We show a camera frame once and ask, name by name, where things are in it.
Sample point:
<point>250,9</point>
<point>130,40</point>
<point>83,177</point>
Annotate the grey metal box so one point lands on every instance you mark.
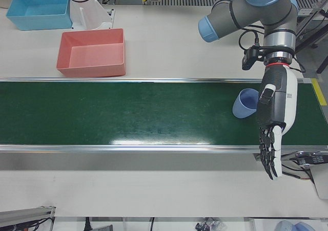
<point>103,228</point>

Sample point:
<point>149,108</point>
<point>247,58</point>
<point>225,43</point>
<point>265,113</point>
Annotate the conveyor motor controller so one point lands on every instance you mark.
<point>320,182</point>

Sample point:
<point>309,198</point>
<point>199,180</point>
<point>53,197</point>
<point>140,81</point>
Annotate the short aluminium profile rail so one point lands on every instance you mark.
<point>25,215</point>

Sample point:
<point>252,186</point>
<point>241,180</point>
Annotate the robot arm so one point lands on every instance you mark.
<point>256,10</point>

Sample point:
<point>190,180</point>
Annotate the pale blue plastic cup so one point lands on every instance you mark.
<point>284,227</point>

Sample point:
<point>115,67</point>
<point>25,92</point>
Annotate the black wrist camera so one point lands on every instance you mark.
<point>249,59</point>

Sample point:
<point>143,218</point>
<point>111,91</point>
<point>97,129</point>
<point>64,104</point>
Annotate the light blue plastic box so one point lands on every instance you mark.
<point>38,10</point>

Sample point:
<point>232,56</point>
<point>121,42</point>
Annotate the bag of black screws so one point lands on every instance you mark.
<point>207,226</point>

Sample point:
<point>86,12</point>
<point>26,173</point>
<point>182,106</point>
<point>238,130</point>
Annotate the white pedestal column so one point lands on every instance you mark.
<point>87,10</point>

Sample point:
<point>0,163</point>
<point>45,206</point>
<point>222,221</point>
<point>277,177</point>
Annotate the green conveyor belt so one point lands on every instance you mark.
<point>128,113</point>

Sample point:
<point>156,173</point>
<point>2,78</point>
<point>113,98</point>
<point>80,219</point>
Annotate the aluminium workcell frame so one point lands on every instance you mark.
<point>311,18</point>

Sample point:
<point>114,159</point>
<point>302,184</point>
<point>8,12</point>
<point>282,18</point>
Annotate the pink plastic box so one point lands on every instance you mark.
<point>94,54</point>

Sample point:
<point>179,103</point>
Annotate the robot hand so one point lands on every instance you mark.
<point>289,100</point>

